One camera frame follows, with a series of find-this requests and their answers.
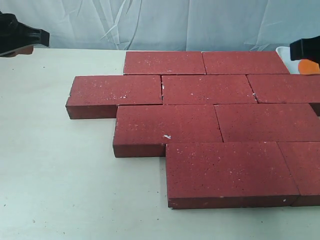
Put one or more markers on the pale blue backdrop curtain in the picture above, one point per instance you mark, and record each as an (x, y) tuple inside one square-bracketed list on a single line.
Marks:
[(170, 25)]

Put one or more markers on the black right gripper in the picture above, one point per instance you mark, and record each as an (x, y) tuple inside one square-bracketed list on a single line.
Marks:
[(308, 51)]

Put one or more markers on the red brick front large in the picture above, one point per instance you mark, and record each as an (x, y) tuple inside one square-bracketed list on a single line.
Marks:
[(228, 175)]

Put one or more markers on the red brick right third row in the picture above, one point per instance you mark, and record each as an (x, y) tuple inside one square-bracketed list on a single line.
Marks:
[(270, 122)]

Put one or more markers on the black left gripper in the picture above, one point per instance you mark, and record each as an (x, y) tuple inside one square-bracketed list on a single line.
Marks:
[(17, 38)]

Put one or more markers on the red brick right second row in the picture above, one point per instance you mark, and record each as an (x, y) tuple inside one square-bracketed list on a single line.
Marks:
[(286, 88)]

